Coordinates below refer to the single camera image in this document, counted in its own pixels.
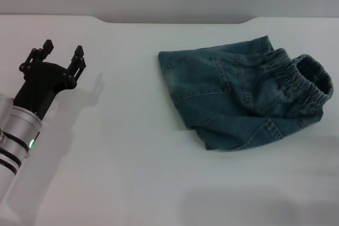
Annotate blue washed denim shorts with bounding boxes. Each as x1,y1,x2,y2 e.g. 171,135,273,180
158,35,334,152

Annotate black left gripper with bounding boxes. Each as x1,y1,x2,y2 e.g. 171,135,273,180
13,40,87,120

